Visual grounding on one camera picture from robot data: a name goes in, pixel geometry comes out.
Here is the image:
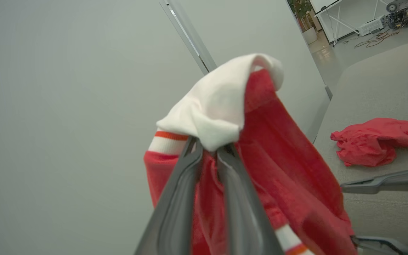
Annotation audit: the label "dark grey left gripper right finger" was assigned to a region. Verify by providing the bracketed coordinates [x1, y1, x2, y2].
[217, 144, 284, 255]

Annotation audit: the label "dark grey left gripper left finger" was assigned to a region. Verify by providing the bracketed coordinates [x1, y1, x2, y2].
[134, 137, 204, 255]

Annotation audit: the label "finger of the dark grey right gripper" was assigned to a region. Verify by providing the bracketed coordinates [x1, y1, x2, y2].
[351, 235, 408, 255]
[340, 165, 408, 194]

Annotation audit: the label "plain red garment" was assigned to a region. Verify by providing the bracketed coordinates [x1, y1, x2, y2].
[330, 118, 408, 167]

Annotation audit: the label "red white striped garment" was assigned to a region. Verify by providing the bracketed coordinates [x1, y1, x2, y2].
[144, 53, 358, 255]

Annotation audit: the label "white keyboard box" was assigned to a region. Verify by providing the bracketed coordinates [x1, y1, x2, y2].
[358, 16, 385, 36]

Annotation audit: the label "white plant pot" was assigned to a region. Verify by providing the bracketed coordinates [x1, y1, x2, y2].
[302, 26, 319, 45]

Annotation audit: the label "white folding table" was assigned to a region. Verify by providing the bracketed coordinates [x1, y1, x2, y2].
[310, 0, 390, 47]

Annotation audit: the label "green potted plant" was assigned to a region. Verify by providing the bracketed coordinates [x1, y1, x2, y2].
[288, 0, 316, 32]

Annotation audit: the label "tangled floor cables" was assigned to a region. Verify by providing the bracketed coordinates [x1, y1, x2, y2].
[342, 29, 401, 49]

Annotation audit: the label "grey metal partition post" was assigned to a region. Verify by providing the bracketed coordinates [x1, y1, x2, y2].
[159, 0, 218, 75]

